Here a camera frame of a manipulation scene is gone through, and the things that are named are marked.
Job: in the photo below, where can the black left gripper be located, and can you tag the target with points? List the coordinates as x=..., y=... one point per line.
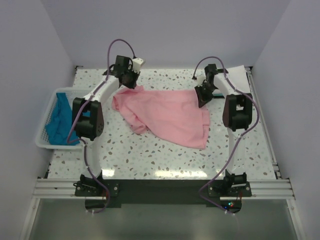
x=133, y=85

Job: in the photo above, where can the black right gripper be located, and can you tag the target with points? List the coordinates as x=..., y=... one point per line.
x=202, y=99

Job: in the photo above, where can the pink t shirt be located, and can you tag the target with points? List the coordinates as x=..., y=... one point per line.
x=171, y=115

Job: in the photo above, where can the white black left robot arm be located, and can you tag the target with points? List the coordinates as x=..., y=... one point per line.
x=88, y=120

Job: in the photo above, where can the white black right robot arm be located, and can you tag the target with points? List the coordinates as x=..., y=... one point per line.
x=237, y=117

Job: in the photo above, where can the folded teal t shirt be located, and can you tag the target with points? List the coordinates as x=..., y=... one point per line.
x=219, y=96

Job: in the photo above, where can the folded white t shirt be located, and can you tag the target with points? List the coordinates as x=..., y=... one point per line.
x=238, y=77

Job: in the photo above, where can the blue t shirt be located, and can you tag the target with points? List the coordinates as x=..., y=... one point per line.
x=60, y=124

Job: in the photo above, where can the white plastic basket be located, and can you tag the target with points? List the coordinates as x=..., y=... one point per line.
x=71, y=92

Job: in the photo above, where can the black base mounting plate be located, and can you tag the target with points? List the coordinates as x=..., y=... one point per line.
x=113, y=193

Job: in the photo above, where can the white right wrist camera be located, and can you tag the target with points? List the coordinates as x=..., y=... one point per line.
x=200, y=80

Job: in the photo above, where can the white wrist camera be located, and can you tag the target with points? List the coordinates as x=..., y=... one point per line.
x=137, y=64
x=200, y=80

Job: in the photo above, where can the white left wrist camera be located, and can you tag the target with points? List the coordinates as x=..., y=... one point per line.
x=137, y=64

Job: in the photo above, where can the aluminium frame rail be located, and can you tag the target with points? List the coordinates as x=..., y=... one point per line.
x=275, y=189

